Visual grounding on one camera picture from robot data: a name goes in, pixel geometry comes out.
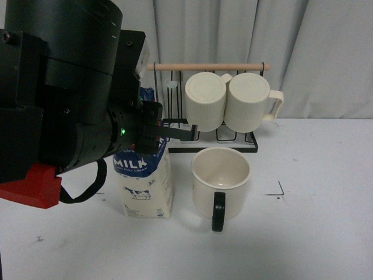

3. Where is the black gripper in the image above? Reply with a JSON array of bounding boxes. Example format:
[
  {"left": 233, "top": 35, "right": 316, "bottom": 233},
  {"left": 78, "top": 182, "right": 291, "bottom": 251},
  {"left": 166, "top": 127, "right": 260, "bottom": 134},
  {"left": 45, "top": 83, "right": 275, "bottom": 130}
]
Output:
[{"left": 107, "top": 101, "right": 198, "bottom": 155}]

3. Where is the milk carton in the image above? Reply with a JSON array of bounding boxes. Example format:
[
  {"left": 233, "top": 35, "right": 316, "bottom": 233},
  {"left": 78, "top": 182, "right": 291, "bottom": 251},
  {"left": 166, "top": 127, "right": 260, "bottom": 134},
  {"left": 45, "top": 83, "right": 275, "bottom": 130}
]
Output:
[{"left": 112, "top": 138, "right": 174, "bottom": 218}]

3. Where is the cream mug with black handle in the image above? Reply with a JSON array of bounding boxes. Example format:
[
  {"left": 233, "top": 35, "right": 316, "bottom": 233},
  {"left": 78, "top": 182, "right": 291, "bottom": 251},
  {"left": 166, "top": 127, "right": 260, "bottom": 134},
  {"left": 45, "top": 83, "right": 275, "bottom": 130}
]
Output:
[{"left": 191, "top": 147, "right": 252, "bottom": 232}]

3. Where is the cream ribbed mug left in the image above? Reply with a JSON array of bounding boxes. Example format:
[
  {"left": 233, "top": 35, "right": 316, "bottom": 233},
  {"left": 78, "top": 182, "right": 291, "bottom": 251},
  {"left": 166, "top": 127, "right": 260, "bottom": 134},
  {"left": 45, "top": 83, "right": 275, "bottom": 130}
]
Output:
[{"left": 185, "top": 72, "right": 233, "bottom": 132}]

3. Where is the cream ribbed mug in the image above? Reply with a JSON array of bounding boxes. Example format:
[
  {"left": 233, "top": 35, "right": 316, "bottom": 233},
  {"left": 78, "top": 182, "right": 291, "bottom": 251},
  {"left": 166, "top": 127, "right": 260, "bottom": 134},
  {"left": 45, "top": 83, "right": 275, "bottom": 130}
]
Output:
[
  {"left": 185, "top": 72, "right": 233, "bottom": 132},
  {"left": 224, "top": 73, "right": 284, "bottom": 133}
]

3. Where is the cream ribbed mug right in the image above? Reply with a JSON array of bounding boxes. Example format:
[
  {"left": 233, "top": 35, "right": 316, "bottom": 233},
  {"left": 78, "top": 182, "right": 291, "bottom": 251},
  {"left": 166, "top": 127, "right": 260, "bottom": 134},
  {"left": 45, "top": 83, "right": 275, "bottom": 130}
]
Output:
[{"left": 224, "top": 73, "right": 284, "bottom": 133}]

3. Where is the grey curtain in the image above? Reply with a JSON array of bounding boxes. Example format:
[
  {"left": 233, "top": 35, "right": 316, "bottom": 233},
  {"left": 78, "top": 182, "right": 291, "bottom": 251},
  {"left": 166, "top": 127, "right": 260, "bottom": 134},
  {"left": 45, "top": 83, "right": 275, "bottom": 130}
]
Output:
[{"left": 117, "top": 1, "right": 372, "bottom": 118}]

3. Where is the black wire mug rack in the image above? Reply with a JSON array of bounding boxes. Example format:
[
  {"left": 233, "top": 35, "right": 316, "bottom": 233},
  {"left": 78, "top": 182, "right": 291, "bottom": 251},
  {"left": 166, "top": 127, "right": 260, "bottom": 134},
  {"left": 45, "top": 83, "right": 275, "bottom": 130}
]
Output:
[{"left": 147, "top": 62, "right": 271, "bottom": 153}]

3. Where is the black cable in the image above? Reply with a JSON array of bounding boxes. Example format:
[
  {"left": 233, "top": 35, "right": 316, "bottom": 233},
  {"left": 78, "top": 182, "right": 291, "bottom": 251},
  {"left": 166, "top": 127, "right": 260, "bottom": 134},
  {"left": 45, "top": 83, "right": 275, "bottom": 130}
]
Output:
[{"left": 59, "top": 159, "right": 108, "bottom": 204}]

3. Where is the red camera mount block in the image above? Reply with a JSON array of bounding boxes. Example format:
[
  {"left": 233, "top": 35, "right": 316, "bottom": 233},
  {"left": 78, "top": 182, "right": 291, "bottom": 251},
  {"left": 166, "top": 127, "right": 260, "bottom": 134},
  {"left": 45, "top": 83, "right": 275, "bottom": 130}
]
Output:
[{"left": 1, "top": 163, "right": 62, "bottom": 209}]

